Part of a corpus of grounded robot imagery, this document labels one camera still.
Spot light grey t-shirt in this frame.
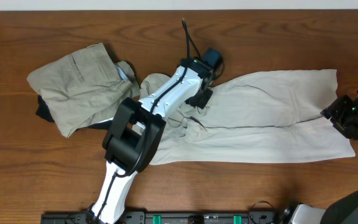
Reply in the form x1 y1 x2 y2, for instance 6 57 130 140
152 69 355 165

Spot folded khaki shorts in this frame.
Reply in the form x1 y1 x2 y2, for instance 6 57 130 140
27 43 140 138

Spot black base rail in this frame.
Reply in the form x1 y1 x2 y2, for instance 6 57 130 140
40 201 294 224

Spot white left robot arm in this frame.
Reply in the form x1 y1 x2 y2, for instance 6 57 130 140
86 55 223 223

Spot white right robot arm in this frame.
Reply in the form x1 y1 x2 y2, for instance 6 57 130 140
281 89 358 224

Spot black garment under shorts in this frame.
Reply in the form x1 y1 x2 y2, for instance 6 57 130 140
35 95 55 123

